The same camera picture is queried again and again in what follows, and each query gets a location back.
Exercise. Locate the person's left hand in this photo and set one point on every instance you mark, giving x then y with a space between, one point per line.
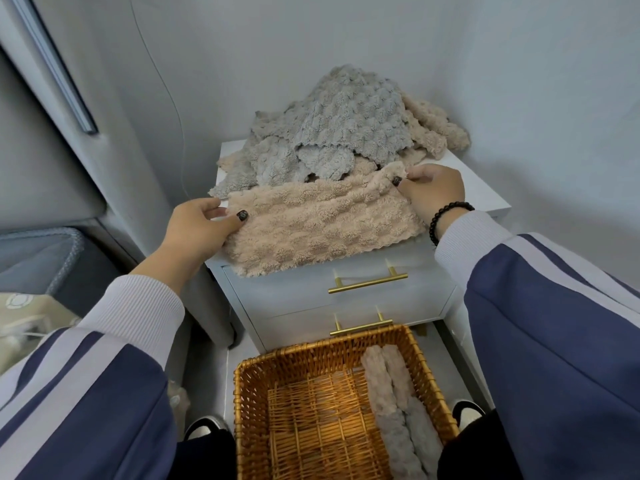
195 234

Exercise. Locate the person's right hand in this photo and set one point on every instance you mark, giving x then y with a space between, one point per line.
435 189

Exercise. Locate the pile of beige grey towels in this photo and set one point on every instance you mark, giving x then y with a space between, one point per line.
340 124

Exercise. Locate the single beige towel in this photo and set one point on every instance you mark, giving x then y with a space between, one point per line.
377 379
400 374
320 224

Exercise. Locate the orange wicker basket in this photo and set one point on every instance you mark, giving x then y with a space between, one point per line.
300 419

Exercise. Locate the single grey towel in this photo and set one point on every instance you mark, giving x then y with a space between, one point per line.
425 434
400 449

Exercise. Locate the person's left forearm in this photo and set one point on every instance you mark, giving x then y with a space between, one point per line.
85 384

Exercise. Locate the person's right forearm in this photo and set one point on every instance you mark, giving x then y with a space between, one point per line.
560 354

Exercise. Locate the person's left shoe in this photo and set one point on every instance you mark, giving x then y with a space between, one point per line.
205 427

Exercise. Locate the person's shoe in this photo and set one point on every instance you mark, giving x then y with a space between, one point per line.
205 427
470 413

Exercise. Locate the person's right shoe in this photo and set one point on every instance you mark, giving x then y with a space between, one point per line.
470 413

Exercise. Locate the white nightstand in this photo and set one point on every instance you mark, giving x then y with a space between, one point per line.
290 304

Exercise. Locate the clear plastic bag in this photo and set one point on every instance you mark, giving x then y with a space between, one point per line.
179 404

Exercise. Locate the grey padded headboard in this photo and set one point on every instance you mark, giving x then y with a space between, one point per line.
35 159

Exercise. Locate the patterned beige bedspread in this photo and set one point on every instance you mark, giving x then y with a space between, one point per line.
25 324

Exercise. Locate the silver headboard trim strip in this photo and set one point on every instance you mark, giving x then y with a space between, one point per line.
55 64

